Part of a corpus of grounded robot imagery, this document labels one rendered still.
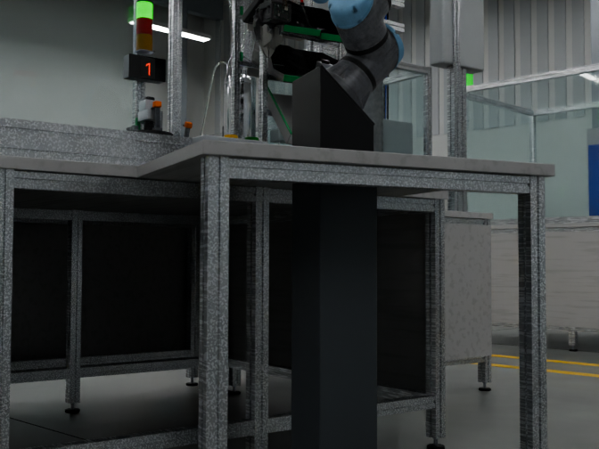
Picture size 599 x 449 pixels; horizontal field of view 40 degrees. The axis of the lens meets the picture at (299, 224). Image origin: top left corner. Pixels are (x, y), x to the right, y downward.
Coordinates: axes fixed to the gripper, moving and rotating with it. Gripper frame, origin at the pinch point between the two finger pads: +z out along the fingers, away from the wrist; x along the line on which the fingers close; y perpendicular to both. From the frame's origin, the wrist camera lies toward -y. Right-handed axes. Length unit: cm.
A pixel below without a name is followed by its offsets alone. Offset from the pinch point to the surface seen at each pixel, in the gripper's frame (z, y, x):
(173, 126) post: 2, -127, 37
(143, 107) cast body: 16.5, -19.0, -29.9
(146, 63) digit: 1.2, -28.7, -24.3
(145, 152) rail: 32.1, -1.3, -37.6
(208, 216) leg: 52, 56, -52
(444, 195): 38, 6, 68
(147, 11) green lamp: -15.0, -29.0, -24.1
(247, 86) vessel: -13, -93, 54
